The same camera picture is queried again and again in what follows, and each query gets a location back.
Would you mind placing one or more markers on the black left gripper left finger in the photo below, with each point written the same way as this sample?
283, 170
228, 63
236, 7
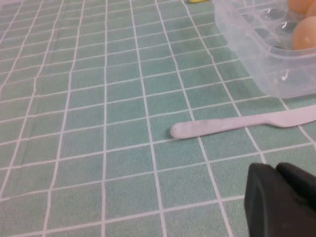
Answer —
271, 209

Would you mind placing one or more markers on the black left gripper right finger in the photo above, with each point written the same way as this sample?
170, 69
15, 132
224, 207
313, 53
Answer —
301, 182

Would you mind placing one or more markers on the clear plastic egg box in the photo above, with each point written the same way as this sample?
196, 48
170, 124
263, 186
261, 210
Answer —
247, 49

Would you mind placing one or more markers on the orange plastic egg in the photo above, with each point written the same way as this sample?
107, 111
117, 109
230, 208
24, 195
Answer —
298, 4
304, 33
313, 10

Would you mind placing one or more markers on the pink plastic knife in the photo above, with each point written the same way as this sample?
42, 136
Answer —
209, 126

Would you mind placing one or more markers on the mint green checked tablecloth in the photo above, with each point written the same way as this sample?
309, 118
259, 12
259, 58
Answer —
98, 123

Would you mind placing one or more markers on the yellow plastic knife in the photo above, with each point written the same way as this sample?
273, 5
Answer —
197, 1

